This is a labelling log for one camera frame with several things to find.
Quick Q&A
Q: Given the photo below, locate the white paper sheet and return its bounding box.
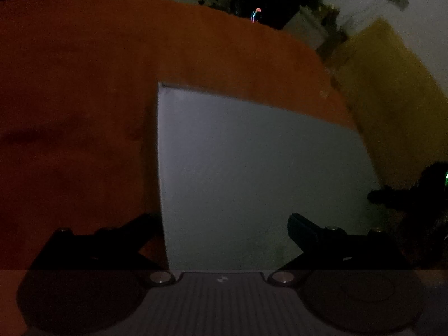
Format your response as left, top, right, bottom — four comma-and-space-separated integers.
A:
156, 82, 386, 272

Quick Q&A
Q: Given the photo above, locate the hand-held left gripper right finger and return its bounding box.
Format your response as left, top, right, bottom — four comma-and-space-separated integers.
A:
268, 213, 417, 286

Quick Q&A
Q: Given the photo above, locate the yellow cloth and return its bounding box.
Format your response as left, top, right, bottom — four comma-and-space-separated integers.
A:
324, 17, 448, 190

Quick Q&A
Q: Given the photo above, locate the white cabinet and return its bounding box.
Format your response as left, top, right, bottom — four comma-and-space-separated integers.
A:
280, 5, 337, 50

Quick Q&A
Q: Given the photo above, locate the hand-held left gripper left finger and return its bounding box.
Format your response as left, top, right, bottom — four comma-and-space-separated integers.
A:
30, 213, 176, 286

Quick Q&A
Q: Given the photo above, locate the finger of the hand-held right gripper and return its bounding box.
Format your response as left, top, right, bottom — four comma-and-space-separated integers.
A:
367, 186, 422, 212

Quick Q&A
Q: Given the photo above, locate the orange cloth-covered desktop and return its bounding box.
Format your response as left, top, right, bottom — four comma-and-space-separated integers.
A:
0, 0, 361, 336

